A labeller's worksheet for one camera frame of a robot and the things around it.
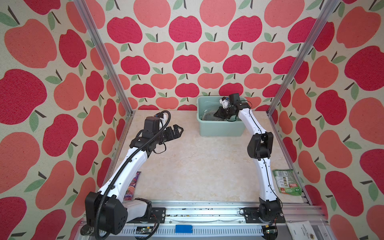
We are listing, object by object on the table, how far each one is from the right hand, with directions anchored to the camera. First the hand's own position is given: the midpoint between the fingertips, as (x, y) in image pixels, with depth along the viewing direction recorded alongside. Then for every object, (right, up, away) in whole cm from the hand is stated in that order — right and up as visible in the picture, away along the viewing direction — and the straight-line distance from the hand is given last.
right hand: (217, 114), depth 103 cm
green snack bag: (+37, -41, -19) cm, 58 cm away
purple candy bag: (-51, -44, -23) cm, 71 cm away
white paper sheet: (+34, -57, -34) cm, 75 cm away
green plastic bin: (-4, -8, +5) cm, 10 cm away
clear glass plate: (-6, -1, +3) cm, 6 cm away
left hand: (-24, -12, -25) cm, 37 cm away
